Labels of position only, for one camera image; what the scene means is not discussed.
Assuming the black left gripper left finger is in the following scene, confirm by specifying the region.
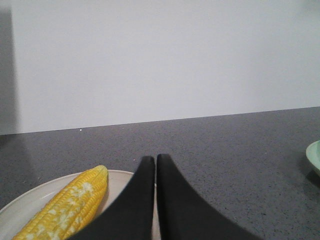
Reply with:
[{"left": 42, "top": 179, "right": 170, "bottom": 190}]
[{"left": 70, "top": 156, "right": 155, "bottom": 240}]

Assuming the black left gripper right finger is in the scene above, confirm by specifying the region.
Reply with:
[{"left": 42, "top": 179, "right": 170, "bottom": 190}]
[{"left": 156, "top": 154, "right": 258, "bottom": 240}]

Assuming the pale yellow corn cob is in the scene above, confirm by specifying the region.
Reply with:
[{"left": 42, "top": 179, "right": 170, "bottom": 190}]
[{"left": 13, "top": 165, "right": 109, "bottom": 240}]

